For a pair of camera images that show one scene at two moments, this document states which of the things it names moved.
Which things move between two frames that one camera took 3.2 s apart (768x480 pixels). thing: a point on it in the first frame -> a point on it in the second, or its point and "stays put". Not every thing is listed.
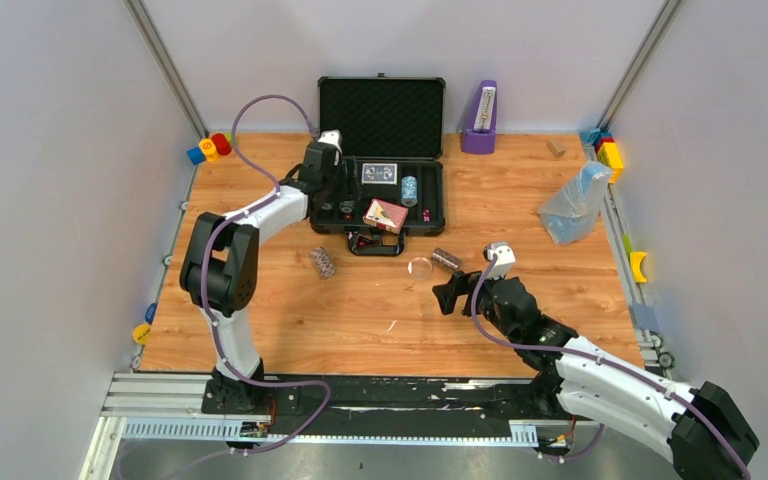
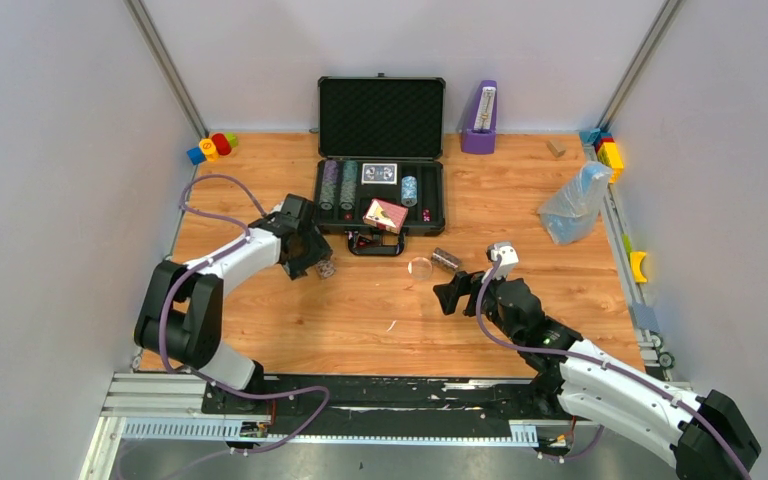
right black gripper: [460, 284] stays put
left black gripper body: [334, 192] -> [311, 250]
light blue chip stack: [409, 191] stays put
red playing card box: [385, 215] stays put
